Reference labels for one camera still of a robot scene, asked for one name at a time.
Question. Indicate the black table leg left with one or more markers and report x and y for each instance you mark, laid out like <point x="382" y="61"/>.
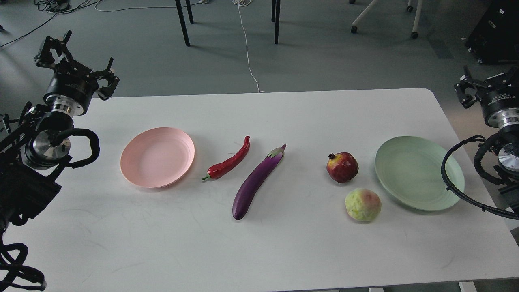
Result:
<point x="182" y="20"/>

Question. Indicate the red pomegranate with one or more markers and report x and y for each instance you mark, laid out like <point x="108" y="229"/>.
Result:
<point x="342" y="167"/>

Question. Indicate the green plate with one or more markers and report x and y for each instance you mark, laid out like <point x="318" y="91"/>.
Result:
<point x="409" y="168"/>

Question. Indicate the purple eggplant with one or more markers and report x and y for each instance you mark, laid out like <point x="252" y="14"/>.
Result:
<point x="254" y="181"/>

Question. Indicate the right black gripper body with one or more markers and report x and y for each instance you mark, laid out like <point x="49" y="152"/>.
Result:
<point x="500" y="106"/>

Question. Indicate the black table leg right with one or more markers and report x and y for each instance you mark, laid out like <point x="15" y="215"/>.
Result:
<point x="275" y="18"/>

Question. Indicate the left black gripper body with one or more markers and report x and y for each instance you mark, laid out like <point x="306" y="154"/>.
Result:
<point x="70" y="92"/>

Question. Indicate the black table leg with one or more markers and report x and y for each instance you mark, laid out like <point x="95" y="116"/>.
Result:
<point x="182" y="20"/>
<point x="275" y="18"/>

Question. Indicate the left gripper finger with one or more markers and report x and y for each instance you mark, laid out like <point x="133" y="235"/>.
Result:
<point x="107" y="91"/>
<point x="54" y="54"/>

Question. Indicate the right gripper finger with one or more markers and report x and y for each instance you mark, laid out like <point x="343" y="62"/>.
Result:
<point x="470" y="90"/>

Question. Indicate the green pink peach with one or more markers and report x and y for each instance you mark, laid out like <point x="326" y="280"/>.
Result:
<point x="363" y="205"/>

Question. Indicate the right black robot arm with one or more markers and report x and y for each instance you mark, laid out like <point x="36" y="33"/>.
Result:
<point x="504" y="144"/>

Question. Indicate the red chili pepper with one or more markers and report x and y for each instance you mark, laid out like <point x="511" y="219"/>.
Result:
<point x="219" y="170"/>

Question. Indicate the white chair base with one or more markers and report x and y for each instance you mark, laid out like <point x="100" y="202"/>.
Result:
<point x="413" y="6"/>

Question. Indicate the black equipment case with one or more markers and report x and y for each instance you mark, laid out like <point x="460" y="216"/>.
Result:
<point x="495" y="38"/>

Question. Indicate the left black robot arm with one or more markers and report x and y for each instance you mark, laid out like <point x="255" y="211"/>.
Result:
<point x="43" y="140"/>

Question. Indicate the pink plate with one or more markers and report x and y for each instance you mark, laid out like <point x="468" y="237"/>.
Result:
<point x="158" y="157"/>

